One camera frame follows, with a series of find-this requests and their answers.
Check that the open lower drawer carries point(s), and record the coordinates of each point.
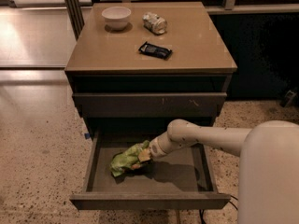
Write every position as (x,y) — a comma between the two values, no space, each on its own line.
(179,181)

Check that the black snack bar wrapper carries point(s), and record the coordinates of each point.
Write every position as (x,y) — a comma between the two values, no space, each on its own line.
(155,51)

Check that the blue tape piece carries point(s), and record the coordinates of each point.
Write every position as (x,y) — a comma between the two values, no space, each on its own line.
(87,136)

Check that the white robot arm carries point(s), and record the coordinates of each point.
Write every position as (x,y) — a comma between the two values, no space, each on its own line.
(268,183)

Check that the white bowl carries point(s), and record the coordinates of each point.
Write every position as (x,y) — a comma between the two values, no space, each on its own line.
(116,18)

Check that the crushed silver can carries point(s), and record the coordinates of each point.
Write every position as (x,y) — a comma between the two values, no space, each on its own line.
(154,23)

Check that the brown drawer cabinet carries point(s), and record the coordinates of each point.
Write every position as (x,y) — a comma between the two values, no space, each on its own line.
(106,61)

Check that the closed upper drawer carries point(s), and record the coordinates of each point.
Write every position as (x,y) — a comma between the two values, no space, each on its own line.
(149,105)

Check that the green rice chip bag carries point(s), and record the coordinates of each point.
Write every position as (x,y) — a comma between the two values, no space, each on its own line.
(128,159)

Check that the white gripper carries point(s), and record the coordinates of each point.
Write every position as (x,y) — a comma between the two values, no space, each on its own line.
(154,149)

